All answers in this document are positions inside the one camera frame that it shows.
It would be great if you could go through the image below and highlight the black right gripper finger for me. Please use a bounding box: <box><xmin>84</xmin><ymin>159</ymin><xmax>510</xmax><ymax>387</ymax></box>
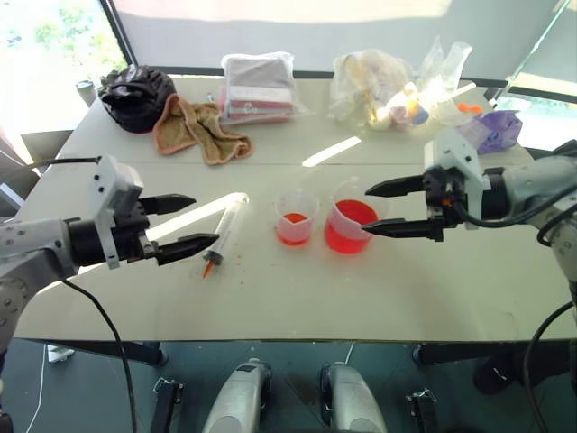
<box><xmin>363</xmin><ymin>174</ymin><xmax>427</xmax><ymax>198</ymax></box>
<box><xmin>360</xmin><ymin>216</ymin><xmax>445</xmax><ymax>244</ymax></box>

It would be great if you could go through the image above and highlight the black crumpled bag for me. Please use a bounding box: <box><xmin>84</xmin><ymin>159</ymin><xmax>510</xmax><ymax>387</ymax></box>
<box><xmin>96</xmin><ymin>64</ymin><xmax>178</xmax><ymax>135</ymax></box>

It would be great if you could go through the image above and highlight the brown crumpled towel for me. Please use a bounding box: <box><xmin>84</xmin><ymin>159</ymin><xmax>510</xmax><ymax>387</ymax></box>
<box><xmin>151</xmin><ymin>93</ymin><xmax>253</xmax><ymax>167</ymax></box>

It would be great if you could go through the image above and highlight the black table frame bracket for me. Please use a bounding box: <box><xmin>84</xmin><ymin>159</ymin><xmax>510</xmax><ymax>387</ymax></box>
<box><xmin>40</xmin><ymin>338</ymin><xmax>169</xmax><ymax>367</ymax></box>
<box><xmin>411</xmin><ymin>340</ymin><xmax>533</xmax><ymax>367</ymax></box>

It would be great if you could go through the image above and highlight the silver right robot leg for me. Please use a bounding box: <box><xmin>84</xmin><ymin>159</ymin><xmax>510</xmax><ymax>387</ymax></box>
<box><xmin>318</xmin><ymin>361</ymin><xmax>389</xmax><ymax>433</ymax></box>

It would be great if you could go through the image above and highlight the silver robot leg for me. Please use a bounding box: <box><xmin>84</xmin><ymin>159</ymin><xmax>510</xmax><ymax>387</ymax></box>
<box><xmin>318</xmin><ymin>361</ymin><xmax>389</xmax><ymax>433</ymax></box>
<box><xmin>201</xmin><ymin>357</ymin><xmax>273</xmax><ymax>433</ymax></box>

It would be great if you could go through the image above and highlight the clear plastic syringe orange tip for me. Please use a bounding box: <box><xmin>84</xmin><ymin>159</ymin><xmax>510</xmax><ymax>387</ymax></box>
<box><xmin>200</xmin><ymin>192</ymin><xmax>250</xmax><ymax>281</ymax></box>

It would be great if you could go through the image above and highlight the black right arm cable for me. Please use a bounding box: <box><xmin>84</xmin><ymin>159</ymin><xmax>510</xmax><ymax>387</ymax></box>
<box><xmin>450</xmin><ymin>193</ymin><xmax>577</xmax><ymax>433</ymax></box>

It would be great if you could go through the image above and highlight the large beaker with red liquid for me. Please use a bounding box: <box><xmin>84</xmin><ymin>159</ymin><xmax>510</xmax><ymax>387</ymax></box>
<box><xmin>322</xmin><ymin>176</ymin><xmax>391</xmax><ymax>254</ymax></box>

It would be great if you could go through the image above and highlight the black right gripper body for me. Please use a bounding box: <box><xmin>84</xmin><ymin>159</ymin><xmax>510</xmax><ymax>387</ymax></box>
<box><xmin>421</xmin><ymin>164</ymin><xmax>470</xmax><ymax>232</ymax></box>

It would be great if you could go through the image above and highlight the purple plastic bag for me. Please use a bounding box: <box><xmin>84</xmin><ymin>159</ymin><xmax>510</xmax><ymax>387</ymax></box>
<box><xmin>455</xmin><ymin>109</ymin><xmax>525</xmax><ymax>156</ymax></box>

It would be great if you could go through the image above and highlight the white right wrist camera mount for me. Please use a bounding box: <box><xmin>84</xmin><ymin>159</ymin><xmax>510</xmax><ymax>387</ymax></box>
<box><xmin>423</xmin><ymin>127</ymin><xmax>492</xmax><ymax>231</ymax></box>

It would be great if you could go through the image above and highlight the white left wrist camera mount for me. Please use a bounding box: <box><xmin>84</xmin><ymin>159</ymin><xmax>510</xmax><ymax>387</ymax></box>
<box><xmin>87</xmin><ymin>154</ymin><xmax>145</xmax><ymax>271</ymax></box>

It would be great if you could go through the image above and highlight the silver left robot leg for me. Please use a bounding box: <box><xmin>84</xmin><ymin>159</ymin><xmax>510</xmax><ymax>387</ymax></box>
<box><xmin>201</xmin><ymin>357</ymin><xmax>273</xmax><ymax>433</ymax></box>

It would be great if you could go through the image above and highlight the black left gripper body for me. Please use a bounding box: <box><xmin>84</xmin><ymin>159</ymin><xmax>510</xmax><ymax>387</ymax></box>
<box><xmin>109</xmin><ymin>198</ymin><xmax>160</xmax><ymax>267</ymax></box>

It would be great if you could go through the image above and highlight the clear bag of assorted items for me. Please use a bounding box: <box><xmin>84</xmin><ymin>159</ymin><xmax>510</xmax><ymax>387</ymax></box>
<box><xmin>326</xmin><ymin>35</ymin><xmax>479</xmax><ymax>134</ymax></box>

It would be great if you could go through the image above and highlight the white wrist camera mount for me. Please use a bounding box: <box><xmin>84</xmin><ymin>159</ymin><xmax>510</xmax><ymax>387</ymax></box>
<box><xmin>423</xmin><ymin>127</ymin><xmax>492</xmax><ymax>231</ymax></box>
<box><xmin>87</xmin><ymin>154</ymin><xmax>145</xmax><ymax>271</ymax></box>

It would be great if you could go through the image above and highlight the small beaker with red liquid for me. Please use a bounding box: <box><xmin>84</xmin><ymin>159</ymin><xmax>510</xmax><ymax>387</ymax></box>
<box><xmin>273</xmin><ymin>189</ymin><xmax>322</xmax><ymax>247</ymax></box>

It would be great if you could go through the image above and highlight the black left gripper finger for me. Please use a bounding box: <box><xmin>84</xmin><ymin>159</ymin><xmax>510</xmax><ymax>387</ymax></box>
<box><xmin>138</xmin><ymin>193</ymin><xmax>197</xmax><ymax>217</ymax></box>
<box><xmin>155</xmin><ymin>232</ymin><xmax>221</xmax><ymax>267</ymax></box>

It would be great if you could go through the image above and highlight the black table leg clamp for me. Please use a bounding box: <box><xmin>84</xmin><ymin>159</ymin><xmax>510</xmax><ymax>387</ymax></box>
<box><xmin>404</xmin><ymin>387</ymin><xmax>439</xmax><ymax>433</ymax></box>
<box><xmin>148</xmin><ymin>376</ymin><xmax>185</xmax><ymax>433</ymax></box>

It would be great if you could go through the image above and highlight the dark cylindrical tumbler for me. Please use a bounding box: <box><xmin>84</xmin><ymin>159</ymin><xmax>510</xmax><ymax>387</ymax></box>
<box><xmin>74</xmin><ymin>78</ymin><xmax>96</xmax><ymax>108</ymax></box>

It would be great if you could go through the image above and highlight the clear bag of folded cloths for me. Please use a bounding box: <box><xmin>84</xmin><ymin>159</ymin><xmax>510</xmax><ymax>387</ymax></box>
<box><xmin>217</xmin><ymin>50</ymin><xmax>316</xmax><ymax>125</ymax></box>

